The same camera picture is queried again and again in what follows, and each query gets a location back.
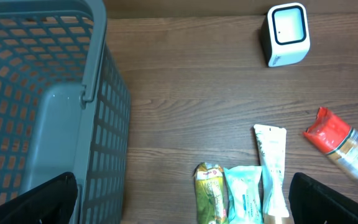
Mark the white tube gold cap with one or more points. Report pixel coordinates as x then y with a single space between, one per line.
271 142

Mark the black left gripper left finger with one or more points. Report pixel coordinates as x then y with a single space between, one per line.
50 202

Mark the green snack packet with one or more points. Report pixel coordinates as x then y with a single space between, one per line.
209 191

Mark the teal wipes packet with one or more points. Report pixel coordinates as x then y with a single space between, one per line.
242 184

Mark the grey plastic shopping basket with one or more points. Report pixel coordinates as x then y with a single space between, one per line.
64 106

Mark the spaghetti pack red ends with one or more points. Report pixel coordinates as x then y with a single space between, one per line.
336 139

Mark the white barcode scanner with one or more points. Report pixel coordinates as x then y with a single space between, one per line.
284 35

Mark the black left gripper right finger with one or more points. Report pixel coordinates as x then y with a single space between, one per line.
313 202

